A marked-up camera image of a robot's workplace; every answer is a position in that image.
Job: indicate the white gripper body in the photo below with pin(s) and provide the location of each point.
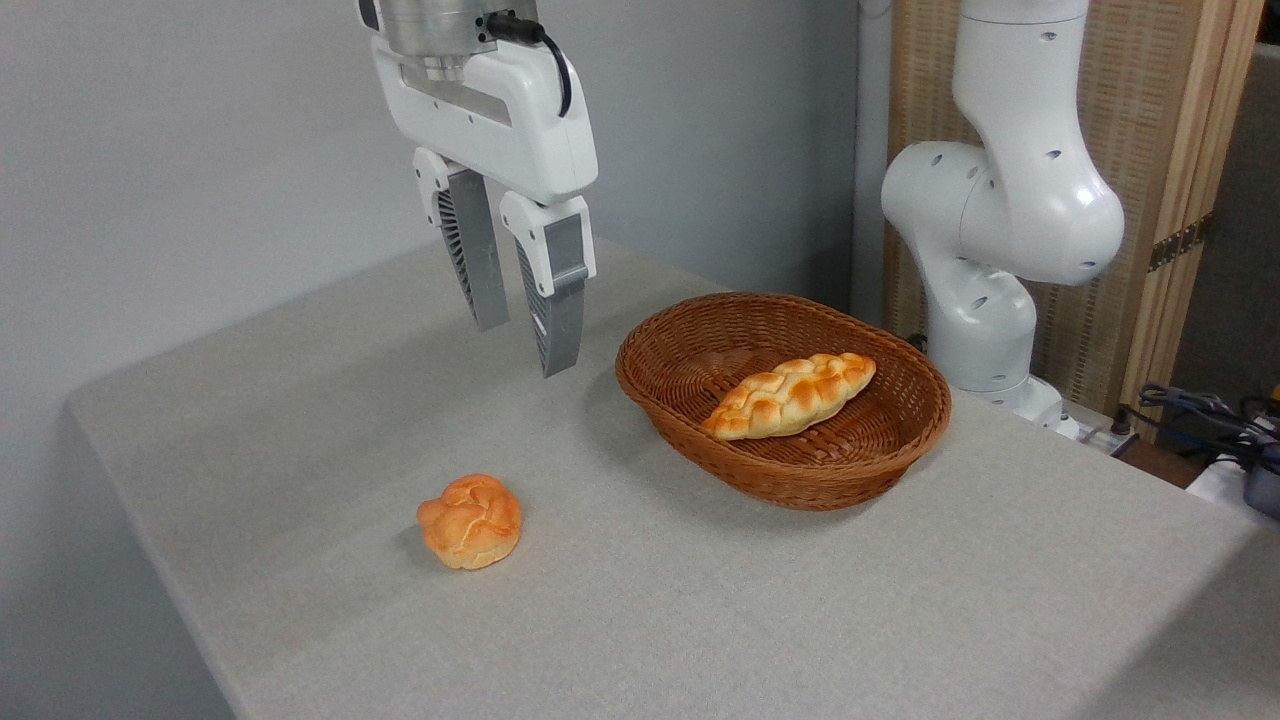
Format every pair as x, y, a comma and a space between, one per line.
530, 130

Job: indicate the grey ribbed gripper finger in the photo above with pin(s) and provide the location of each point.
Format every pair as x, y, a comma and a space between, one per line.
562, 300
480, 250

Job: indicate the long braided bread loaf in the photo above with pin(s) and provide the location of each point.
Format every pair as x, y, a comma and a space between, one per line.
790, 395

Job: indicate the round knotted bread roll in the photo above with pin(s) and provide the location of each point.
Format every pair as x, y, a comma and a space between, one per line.
472, 522

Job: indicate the brown oval wicker basket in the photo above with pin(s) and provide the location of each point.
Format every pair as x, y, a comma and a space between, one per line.
880, 440

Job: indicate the white power strip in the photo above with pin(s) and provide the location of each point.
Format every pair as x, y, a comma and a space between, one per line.
1100, 432

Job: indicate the metal screen hinge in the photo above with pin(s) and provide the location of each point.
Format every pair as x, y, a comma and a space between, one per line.
1178, 243

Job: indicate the wooden folding screen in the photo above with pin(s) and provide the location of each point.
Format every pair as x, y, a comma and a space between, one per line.
1150, 100

